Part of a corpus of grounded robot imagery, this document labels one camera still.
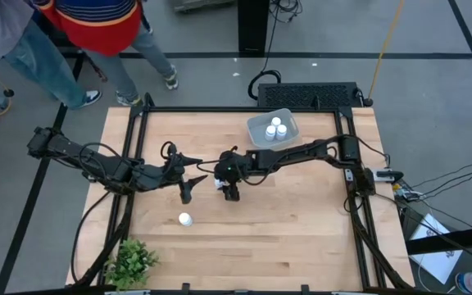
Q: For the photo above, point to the grey platform base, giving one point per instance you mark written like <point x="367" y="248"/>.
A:
<point x="203" y="4"/>

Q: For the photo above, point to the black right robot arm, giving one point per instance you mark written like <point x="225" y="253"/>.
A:
<point x="293" y="153"/>

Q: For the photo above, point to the black flat beam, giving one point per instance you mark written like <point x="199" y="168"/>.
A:
<point x="457" y="238"/>

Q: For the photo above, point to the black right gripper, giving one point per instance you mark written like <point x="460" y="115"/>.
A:
<point x="232" y="166"/>

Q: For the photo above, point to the black metal table frame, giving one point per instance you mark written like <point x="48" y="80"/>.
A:
<point x="219" y="109"/>

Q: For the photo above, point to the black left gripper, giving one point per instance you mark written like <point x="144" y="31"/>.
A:
<point x="172" y="176"/>

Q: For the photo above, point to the black perforated computer case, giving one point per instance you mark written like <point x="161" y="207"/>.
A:
<point x="305" y="94"/>

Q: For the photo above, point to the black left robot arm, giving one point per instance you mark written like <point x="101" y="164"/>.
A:
<point x="96" y="164"/>

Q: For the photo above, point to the grey plastic basket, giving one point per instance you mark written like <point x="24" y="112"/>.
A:
<point x="256" y="137"/>

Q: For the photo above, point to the white paper sheet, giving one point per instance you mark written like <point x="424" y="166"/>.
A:
<point x="438" y="258"/>

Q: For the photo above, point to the black silver mounted device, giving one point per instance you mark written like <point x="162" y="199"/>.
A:
<point x="389" y="175"/>

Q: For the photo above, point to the person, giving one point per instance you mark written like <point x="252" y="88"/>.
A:
<point x="47" y="69"/>
<point x="96" y="24"/>

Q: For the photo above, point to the black upright post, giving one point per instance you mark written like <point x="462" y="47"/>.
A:
<point x="253" y="24"/>

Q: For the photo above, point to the white pill bottle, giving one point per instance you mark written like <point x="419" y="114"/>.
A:
<point x="270" y="132"/>
<point x="281" y="131"/>
<point x="218" y="184"/>
<point x="185" y="219"/>
<point x="276" y="121"/>

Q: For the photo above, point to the small green potted plant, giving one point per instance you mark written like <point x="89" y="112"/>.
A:
<point x="131" y="264"/>

